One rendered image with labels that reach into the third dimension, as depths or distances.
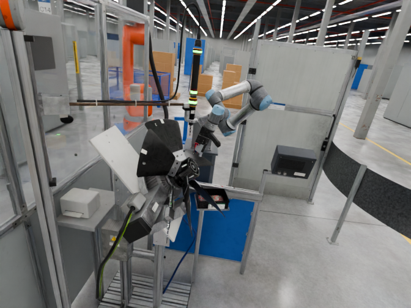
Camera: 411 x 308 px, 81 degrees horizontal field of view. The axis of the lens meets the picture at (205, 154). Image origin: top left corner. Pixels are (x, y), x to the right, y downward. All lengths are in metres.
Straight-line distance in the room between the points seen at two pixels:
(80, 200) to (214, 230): 1.11
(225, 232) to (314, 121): 1.86
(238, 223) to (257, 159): 1.46
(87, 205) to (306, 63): 2.66
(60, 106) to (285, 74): 2.51
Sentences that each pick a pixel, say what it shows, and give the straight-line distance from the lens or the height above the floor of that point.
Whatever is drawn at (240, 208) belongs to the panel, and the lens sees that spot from 1.98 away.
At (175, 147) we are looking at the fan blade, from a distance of 1.37.
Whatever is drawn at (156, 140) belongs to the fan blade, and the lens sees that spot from 1.14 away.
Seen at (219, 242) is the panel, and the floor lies 0.31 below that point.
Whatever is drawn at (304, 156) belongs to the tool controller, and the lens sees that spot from 1.75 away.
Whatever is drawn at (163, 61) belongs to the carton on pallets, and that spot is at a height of 1.29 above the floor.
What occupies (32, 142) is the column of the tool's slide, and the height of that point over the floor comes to 1.39.
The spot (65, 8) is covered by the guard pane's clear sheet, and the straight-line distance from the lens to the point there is 1.62.
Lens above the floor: 1.81
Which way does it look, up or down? 23 degrees down
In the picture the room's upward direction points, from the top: 7 degrees clockwise
